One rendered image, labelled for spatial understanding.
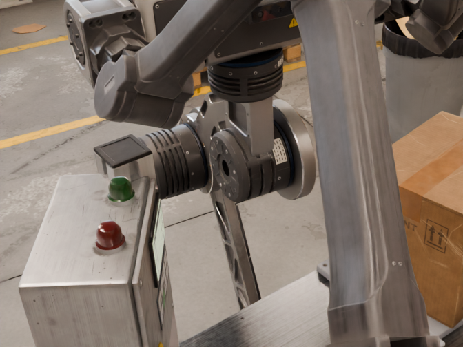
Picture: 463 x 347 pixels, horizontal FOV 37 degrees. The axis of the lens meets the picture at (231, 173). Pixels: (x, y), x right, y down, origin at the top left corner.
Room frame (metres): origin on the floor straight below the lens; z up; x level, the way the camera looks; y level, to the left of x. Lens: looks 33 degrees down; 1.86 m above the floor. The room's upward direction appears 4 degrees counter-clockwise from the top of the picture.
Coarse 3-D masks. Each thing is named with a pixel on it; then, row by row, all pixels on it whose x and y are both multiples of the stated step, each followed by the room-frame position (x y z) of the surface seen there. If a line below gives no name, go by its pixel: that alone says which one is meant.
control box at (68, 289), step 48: (96, 192) 0.56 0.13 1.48; (144, 192) 0.56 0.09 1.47; (48, 240) 0.49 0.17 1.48; (144, 240) 0.49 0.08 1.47; (48, 288) 0.43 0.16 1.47; (96, 288) 0.43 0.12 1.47; (144, 288) 0.46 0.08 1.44; (48, 336) 0.43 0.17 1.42; (96, 336) 0.43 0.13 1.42; (144, 336) 0.44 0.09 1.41
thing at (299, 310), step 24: (288, 288) 1.10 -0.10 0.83; (312, 288) 1.10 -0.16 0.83; (240, 312) 1.04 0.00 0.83; (264, 312) 1.04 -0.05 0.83; (288, 312) 1.04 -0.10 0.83; (312, 312) 1.03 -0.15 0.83; (192, 336) 0.99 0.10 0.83; (216, 336) 0.98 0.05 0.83; (240, 336) 0.98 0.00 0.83; (264, 336) 0.97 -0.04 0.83; (288, 336) 0.97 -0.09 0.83; (312, 336) 0.96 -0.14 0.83; (456, 336) 0.94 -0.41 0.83
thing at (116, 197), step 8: (120, 176) 0.56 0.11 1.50; (112, 184) 0.55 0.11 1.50; (120, 184) 0.54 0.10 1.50; (128, 184) 0.55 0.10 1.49; (112, 192) 0.54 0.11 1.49; (120, 192) 0.54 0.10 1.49; (128, 192) 0.54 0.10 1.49; (112, 200) 0.54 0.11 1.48; (120, 200) 0.54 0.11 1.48; (128, 200) 0.54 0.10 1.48
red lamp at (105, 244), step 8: (104, 224) 0.48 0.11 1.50; (112, 224) 0.48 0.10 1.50; (96, 232) 0.48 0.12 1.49; (104, 232) 0.47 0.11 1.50; (112, 232) 0.47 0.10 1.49; (120, 232) 0.48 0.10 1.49; (96, 240) 0.48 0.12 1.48; (104, 240) 0.47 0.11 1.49; (112, 240) 0.47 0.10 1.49; (120, 240) 0.48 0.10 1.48; (96, 248) 0.48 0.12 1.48; (104, 248) 0.47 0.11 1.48; (112, 248) 0.47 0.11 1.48; (120, 248) 0.47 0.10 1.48
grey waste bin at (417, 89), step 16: (384, 48) 3.05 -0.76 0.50; (400, 64) 2.92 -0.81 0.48; (416, 64) 2.87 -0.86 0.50; (432, 64) 2.84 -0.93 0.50; (448, 64) 2.84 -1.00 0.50; (400, 80) 2.92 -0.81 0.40; (416, 80) 2.87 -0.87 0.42; (432, 80) 2.85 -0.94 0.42; (448, 80) 2.85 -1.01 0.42; (400, 96) 2.92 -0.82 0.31; (416, 96) 2.88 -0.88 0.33; (432, 96) 2.86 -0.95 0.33; (448, 96) 2.86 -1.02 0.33; (400, 112) 2.92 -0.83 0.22; (416, 112) 2.88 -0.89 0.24; (432, 112) 2.86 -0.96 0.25; (448, 112) 2.87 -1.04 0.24; (400, 128) 2.93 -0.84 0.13
